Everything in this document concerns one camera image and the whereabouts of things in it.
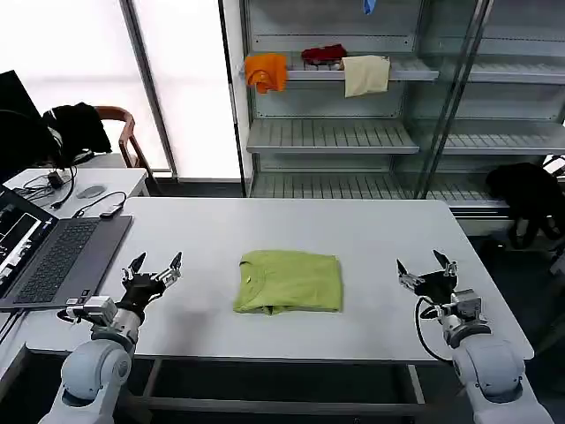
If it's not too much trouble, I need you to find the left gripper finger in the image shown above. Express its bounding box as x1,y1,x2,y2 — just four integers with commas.
121,252,147,284
151,251,184,287

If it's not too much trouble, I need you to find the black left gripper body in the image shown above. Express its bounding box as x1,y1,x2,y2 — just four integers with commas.
117,272,168,316

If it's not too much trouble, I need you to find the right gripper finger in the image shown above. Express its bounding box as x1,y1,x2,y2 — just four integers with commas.
432,249,461,278
395,259,428,290

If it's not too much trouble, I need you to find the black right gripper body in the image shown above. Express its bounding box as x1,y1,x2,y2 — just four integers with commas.
413,270,458,307

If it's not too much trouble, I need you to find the green t-shirt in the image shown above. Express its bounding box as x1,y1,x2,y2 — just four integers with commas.
232,249,344,316

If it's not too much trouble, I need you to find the grey laptop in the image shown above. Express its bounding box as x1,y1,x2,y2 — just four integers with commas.
0,183,134,313

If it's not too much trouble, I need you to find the grey computer mouse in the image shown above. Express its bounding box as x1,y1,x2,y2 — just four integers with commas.
76,185,108,200

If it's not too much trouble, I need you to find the small white desk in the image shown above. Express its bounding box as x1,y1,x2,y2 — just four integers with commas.
2,167,149,220

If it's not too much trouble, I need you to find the black bag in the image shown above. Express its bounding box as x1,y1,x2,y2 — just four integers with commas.
484,162,565,254

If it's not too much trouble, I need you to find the brown wooden chair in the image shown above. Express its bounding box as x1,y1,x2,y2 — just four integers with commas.
94,105,156,183

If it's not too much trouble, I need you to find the black jacket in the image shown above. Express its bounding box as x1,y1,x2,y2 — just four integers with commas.
41,102,113,167

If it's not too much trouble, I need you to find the grey metal shelf with clothes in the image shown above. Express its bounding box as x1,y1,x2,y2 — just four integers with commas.
219,0,565,231

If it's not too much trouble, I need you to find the black monitor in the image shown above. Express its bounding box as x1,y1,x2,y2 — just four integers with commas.
0,69,57,185

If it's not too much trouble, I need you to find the black cable with adapter dongle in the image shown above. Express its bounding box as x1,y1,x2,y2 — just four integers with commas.
72,191,129,221

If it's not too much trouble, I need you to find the black power adapter with cable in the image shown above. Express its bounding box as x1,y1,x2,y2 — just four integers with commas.
46,164,77,211

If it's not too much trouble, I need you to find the grey metal table frame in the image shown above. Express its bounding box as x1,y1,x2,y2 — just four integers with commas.
139,357,428,417

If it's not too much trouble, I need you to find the grey metal window post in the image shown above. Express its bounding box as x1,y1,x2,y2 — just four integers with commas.
118,0,180,180

